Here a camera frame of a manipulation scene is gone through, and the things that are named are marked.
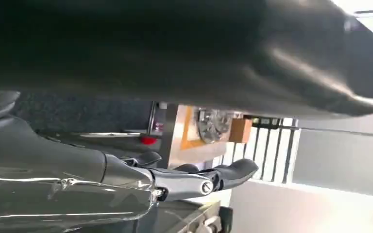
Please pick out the white slatted railing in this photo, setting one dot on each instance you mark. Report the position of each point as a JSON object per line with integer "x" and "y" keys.
{"x": 270, "y": 154}

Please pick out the red round button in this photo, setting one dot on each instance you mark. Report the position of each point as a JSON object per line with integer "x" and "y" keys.
{"x": 149, "y": 140}

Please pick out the pale workbench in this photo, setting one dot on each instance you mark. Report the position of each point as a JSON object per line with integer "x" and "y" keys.
{"x": 180, "y": 157}

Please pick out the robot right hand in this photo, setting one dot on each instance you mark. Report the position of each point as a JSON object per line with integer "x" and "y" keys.
{"x": 173, "y": 48}

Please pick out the brown cardboard box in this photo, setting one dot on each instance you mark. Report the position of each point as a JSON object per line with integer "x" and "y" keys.
{"x": 241, "y": 130}

